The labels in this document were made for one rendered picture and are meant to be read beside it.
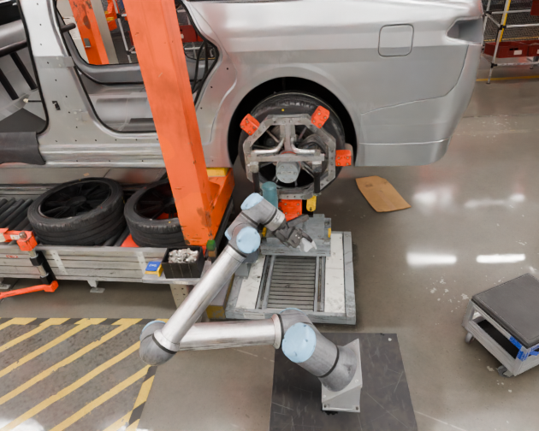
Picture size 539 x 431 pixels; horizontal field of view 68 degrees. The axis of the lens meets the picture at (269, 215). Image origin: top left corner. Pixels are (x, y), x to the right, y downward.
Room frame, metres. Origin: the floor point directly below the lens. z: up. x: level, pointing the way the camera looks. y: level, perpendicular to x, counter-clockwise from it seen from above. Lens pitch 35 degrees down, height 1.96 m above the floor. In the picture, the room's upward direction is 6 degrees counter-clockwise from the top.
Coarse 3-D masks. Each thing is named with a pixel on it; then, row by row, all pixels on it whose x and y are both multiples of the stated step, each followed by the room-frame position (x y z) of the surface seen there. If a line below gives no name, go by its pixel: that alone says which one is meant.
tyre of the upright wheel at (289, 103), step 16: (272, 96) 2.40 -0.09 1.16; (288, 96) 2.32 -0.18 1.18; (304, 96) 2.32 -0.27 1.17; (256, 112) 2.26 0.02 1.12; (272, 112) 2.23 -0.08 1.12; (288, 112) 2.21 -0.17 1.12; (304, 112) 2.19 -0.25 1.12; (336, 128) 2.16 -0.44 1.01; (240, 144) 2.27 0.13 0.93; (336, 144) 2.16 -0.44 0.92; (240, 160) 2.27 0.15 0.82; (336, 176) 2.16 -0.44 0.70
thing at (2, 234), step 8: (0, 232) 2.19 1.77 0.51; (8, 232) 2.20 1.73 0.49; (16, 232) 2.19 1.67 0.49; (32, 232) 2.18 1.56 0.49; (0, 240) 2.17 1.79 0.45; (8, 240) 2.19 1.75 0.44; (24, 240) 2.06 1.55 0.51; (32, 240) 2.10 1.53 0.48; (24, 248) 2.06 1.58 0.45; (32, 248) 2.07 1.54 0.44; (24, 288) 2.09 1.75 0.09; (32, 288) 2.08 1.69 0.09; (40, 288) 2.07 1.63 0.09; (48, 288) 2.06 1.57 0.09; (0, 296) 2.04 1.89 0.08; (8, 296) 2.05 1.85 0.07
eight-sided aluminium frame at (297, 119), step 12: (264, 120) 2.17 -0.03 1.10; (276, 120) 2.14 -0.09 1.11; (288, 120) 2.13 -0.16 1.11; (300, 120) 2.11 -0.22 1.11; (324, 132) 2.13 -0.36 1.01; (252, 144) 2.17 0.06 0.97; (252, 180) 2.17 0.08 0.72; (264, 180) 2.20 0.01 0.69; (324, 180) 2.09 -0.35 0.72; (288, 192) 2.15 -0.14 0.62; (300, 192) 2.13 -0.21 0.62; (312, 192) 2.12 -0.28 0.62
